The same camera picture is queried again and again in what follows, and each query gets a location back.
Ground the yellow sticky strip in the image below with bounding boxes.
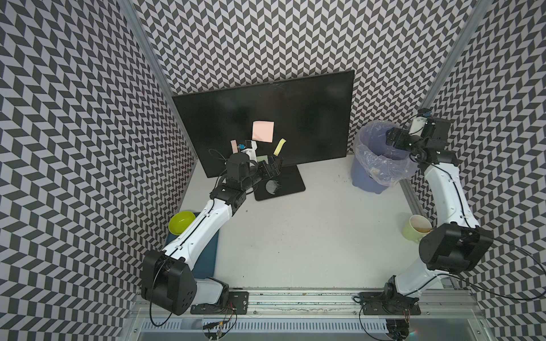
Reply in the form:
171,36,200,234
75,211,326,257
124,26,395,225
273,139,287,156

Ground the large pink sticky note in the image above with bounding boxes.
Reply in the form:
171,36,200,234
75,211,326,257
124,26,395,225
252,121,274,143

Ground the pink sticky strip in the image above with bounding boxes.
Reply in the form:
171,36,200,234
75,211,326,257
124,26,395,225
230,140,238,153

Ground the green sticky note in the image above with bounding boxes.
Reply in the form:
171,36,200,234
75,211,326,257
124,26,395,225
257,155,269,163

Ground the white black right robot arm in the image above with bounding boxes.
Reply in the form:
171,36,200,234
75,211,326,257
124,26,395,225
386,114,493,299

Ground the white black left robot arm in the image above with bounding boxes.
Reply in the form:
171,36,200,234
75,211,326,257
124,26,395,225
141,152,283,315

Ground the black computer monitor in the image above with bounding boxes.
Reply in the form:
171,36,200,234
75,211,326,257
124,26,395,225
173,71,355,200

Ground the blue bin with plastic liner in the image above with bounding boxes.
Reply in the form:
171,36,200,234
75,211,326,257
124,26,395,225
351,121,418,194

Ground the light green mug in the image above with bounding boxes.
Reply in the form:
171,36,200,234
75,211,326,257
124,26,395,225
402,215,432,243

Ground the lime green bowl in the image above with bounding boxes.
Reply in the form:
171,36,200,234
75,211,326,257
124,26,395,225
168,211,196,236

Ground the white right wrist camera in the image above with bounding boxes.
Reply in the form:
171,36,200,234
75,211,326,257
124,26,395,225
409,108,432,136

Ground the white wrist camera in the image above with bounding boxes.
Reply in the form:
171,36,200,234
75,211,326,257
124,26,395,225
409,108,432,136
237,140,257,161

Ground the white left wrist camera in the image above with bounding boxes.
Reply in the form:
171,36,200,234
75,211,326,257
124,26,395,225
237,140,257,161

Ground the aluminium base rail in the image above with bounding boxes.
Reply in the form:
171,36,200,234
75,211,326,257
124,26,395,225
119,288,494,340

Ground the aluminium corner post right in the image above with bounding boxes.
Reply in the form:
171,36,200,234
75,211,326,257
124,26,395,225
419,0,493,109

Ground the aluminium corner post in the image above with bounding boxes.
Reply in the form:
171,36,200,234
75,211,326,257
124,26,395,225
419,0,493,109
117,0,198,157

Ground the aluminium corner post left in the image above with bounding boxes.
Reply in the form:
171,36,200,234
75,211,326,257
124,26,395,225
117,0,198,157

